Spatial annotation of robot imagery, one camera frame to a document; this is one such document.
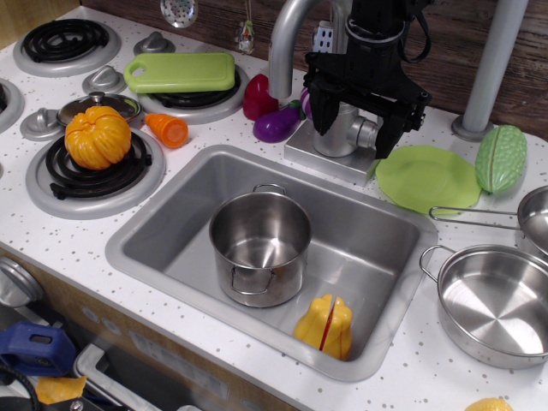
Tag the purple toy eggplant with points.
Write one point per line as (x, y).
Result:
(277, 126)

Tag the silver toy faucet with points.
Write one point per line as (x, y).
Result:
(339, 141)

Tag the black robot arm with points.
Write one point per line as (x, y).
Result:
(383, 19)

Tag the back left stove burner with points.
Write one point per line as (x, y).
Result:
(66, 48)

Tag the hanging glass ornament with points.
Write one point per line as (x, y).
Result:
(245, 37)

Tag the steel pan with loop handles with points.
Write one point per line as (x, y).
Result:
(492, 303)

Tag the yellow toy lemon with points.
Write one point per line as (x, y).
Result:
(489, 404)

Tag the grey oven knob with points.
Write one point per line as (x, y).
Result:
(18, 286)

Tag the grey vertical pole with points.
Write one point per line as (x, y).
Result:
(476, 122)

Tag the white dice block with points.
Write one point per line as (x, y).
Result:
(323, 37)

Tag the green plastic cutting board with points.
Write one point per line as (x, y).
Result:
(180, 72)

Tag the steel pot lid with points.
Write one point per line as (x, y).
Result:
(127, 107)

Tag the grey stove knob front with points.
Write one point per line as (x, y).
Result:
(42, 125)

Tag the orange toy pumpkin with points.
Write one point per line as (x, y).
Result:
(98, 138)

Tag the grey stove knob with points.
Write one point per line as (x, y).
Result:
(154, 43)
(106, 80)
(42, 125)

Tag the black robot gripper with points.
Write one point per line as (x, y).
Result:
(369, 76)

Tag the grey stove knob middle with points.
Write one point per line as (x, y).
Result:
(106, 80)

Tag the purple white toy onion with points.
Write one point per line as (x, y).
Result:
(305, 103)

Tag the grey toy sink basin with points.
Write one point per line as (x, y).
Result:
(362, 249)

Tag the yellow cloth scrap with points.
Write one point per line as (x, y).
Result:
(51, 390)

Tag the stainless steel pot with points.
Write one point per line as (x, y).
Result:
(260, 240)

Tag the left edge stove burner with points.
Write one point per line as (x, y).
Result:
(12, 104)

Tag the grey stove knob back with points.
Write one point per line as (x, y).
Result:
(154, 43)

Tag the green toy bitter melon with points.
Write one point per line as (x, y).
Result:
(501, 159)

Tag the red toy pepper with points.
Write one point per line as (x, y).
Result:
(257, 101)

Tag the yellow toy bell pepper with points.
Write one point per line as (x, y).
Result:
(326, 326)

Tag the green plastic plate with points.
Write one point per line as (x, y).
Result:
(420, 177)

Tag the hanging steel strainer spoon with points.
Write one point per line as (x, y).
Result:
(179, 13)

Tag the back right stove burner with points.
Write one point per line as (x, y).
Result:
(198, 107)

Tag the orange toy carrot piece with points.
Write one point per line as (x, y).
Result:
(171, 131)

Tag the steel saucepan with long handle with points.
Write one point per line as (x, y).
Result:
(530, 221)

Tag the blue clamp handle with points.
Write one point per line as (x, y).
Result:
(37, 350)

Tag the front black stove burner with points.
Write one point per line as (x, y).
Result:
(59, 186)

